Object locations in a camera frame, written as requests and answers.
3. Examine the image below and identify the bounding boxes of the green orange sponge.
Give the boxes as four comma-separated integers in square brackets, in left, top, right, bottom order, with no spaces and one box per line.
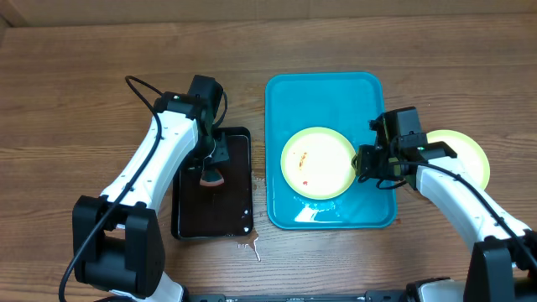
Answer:
[200,169,224,187]

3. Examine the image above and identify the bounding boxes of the yellow plate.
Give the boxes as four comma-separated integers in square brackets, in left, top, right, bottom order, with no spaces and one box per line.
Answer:
[280,127,356,200]
[427,129,491,190]

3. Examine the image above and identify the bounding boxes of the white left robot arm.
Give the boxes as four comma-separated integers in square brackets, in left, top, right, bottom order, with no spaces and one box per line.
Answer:
[59,91,228,301]

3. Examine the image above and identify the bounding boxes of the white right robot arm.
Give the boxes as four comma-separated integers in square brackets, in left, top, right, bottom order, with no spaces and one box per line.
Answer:
[352,142,536,301]

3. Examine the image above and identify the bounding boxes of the black water tray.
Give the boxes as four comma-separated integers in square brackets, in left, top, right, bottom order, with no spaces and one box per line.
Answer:
[170,127,253,240]

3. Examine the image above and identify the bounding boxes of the teal plastic tray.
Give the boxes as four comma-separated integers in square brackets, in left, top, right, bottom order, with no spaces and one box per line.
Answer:
[265,72,397,230]

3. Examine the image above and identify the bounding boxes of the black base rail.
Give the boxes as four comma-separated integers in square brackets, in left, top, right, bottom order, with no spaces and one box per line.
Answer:
[184,289,415,302]

